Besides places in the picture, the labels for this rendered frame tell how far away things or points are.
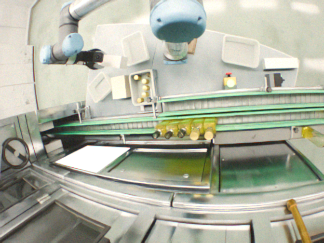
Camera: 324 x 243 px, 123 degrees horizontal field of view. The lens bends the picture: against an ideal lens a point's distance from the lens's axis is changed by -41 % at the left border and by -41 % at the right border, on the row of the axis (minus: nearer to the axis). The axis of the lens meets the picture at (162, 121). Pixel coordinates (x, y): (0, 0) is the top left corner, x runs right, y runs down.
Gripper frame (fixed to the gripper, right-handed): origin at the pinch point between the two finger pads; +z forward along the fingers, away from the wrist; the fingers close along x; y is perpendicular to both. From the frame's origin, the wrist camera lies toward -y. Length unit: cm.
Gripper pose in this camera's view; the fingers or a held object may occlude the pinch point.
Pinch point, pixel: (104, 60)
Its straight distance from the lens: 83.6
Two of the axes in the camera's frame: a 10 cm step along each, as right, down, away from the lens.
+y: -9.2, -2.9, 2.7
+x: -2.0, 9.3, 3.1
